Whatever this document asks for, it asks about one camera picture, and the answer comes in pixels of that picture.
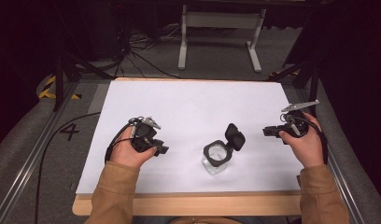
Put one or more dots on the person's right hand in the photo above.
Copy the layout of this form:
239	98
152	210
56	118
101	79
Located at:
307	149

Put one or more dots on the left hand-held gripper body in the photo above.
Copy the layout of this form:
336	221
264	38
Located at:
145	130

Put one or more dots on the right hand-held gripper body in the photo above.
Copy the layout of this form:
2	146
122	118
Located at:
296	124

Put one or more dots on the white metal desk frame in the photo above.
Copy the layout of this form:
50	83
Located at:
221	20

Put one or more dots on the person's left hand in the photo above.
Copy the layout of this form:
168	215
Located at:
129	154

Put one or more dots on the white table mat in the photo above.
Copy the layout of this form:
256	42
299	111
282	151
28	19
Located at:
194	109

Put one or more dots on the black tripod stand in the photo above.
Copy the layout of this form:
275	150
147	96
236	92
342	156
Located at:
59	81
313	81

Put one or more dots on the clear jar with black lid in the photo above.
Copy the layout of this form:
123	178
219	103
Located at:
218	154

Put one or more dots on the yellow black floor tape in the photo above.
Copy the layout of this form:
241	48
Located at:
46	92

